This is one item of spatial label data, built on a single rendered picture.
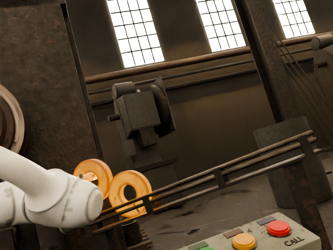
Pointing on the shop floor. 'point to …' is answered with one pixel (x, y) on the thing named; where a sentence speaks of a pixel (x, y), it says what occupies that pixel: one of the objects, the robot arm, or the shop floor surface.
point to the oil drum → (319, 192)
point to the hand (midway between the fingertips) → (91, 176)
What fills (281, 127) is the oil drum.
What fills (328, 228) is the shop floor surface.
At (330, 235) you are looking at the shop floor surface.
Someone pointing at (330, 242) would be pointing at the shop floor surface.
